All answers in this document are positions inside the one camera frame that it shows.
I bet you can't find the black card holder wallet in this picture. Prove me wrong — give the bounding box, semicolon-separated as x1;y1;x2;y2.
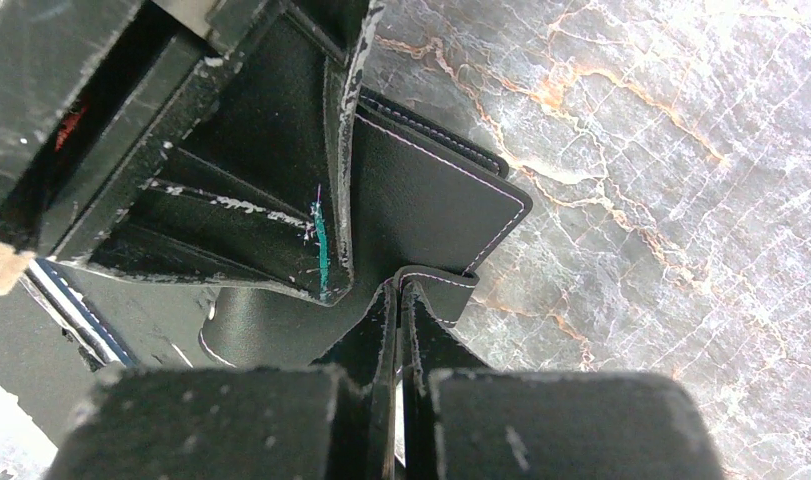
198;89;532;368

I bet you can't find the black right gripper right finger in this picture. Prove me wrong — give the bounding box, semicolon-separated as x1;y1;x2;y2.
400;282;723;479

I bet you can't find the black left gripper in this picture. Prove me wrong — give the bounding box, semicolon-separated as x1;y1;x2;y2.
0;1;280;259

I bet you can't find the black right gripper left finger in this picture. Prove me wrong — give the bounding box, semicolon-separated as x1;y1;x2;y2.
46;282;399;479

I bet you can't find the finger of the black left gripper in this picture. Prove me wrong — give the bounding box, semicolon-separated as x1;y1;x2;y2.
47;1;384;306

